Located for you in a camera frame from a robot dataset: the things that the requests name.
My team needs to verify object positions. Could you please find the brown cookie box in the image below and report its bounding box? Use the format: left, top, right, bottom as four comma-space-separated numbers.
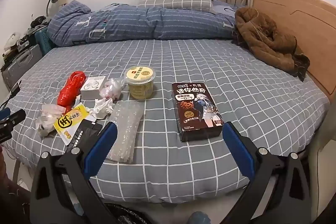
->
172, 81, 226, 142

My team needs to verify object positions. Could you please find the clear plastic wrapper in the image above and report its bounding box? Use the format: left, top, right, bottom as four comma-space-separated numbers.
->
91, 98, 114, 119

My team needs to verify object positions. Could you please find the black charger cable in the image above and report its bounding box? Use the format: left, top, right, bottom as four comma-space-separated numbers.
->
0, 93, 16, 110

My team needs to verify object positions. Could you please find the small white box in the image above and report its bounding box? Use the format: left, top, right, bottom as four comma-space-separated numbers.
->
80, 76, 107, 92

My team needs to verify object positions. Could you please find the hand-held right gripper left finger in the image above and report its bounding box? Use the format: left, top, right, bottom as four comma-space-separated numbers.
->
29, 122, 124, 224

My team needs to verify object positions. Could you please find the bubble wrap sheet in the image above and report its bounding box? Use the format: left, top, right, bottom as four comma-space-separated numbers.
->
105, 101, 144, 164

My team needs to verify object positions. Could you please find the teal suitcase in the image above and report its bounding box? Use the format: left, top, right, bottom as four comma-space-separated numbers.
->
34, 28, 57, 56

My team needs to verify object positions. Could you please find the clear plastic bag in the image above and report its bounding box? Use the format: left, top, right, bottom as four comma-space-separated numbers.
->
35, 103, 65, 138

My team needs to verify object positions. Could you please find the blue slipper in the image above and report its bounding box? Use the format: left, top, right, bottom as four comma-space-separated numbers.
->
189, 212, 211, 224

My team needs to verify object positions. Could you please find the white plastic bag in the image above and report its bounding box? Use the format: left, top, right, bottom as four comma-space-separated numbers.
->
4, 32, 23, 52

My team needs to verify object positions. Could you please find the black mesh trash bin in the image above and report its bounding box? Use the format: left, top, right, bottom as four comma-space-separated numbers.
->
105, 203, 147, 224

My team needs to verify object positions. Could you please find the black sachet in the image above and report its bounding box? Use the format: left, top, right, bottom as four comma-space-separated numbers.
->
64, 119, 103, 153

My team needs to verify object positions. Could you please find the yellow lidded plastic cup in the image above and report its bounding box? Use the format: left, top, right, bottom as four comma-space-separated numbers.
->
124, 66, 156, 100

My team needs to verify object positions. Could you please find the pile of dark gadgets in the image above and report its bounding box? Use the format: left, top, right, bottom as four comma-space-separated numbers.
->
16, 15, 51, 46

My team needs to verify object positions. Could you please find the bed with grey checked sheet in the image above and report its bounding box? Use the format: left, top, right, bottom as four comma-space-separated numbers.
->
5, 38, 336, 209

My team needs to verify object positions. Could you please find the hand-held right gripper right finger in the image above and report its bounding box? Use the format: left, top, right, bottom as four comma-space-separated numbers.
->
222, 121, 313, 224

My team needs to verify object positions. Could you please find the wooden headboard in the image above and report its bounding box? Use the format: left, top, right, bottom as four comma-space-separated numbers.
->
253, 0, 336, 109

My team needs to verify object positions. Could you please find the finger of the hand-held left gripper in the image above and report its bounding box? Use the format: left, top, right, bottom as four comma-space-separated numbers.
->
0, 109, 27, 144
0, 108, 11, 122

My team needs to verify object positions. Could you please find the yellow snack packet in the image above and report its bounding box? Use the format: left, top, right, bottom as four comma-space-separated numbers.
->
53, 105, 96, 146

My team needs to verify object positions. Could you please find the blue striped duvet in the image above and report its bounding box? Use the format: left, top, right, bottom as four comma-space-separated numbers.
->
47, 1, 238, 47

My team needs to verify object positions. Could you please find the red plastic bag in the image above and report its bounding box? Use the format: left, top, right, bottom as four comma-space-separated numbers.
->
57, 71, 87, 113

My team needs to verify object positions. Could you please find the brown fleece jacket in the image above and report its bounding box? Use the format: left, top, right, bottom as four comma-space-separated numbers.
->
234, 7, 311, 82

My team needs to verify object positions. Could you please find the grey suitcase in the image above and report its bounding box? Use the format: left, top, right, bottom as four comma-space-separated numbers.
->
1, 44, 44, 90

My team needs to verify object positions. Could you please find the clear bag with pink contents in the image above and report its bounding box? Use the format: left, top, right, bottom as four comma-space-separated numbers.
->
100, 77, 126, 100

